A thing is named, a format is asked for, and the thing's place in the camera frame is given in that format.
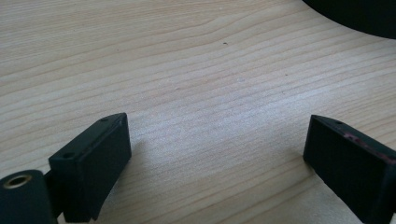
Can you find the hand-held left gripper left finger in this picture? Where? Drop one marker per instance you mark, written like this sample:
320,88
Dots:
90,168

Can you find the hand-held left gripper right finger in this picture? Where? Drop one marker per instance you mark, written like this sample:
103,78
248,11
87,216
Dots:
351,168

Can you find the black round object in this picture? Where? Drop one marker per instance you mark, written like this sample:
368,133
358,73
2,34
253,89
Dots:
358,14

